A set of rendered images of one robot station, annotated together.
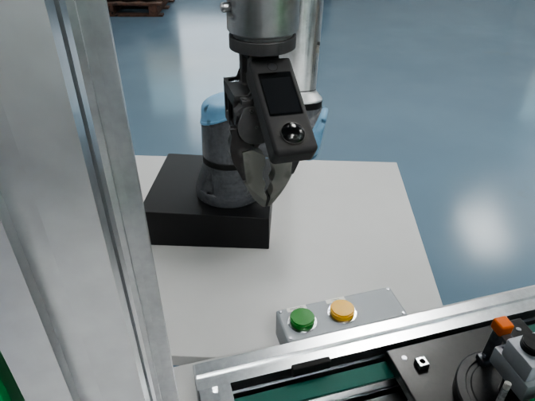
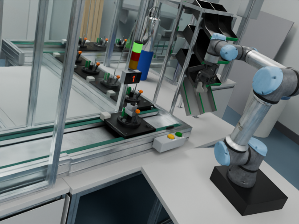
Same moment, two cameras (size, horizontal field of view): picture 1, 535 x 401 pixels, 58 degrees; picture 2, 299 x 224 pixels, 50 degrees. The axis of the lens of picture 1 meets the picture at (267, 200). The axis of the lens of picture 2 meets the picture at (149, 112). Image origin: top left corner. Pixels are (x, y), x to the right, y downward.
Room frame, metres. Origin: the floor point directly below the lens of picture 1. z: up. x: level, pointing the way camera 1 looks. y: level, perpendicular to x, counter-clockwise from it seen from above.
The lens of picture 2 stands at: (1.82, -1.20, 1.82)
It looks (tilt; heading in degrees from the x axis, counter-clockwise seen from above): 24 degrees down; 145
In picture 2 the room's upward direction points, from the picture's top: 16 degrees clockwise
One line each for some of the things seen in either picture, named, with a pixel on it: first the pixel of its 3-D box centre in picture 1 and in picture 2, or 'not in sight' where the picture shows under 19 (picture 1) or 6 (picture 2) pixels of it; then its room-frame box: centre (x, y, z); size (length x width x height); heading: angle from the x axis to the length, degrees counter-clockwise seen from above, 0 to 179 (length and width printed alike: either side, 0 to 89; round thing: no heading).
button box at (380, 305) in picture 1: (340, 324); (169, 141); (0.55, -0.12, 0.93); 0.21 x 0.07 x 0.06; 106
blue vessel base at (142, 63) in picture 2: not in sight; (141, 63); (-0.61, 0.26, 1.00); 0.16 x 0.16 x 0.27
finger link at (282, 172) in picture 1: (274, 165); (199, 89); (0.52, -0.01, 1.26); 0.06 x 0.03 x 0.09; 16
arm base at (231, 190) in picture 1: (228, 172); (244, 170); (0.94, 0.09, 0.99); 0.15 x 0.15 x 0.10
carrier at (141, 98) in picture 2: not in sight; (131, 93); (0.07, -0.17, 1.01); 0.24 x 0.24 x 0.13; 16
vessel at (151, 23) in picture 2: not in sight; (150, 28); (-0.61, 0.26, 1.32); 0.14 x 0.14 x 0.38
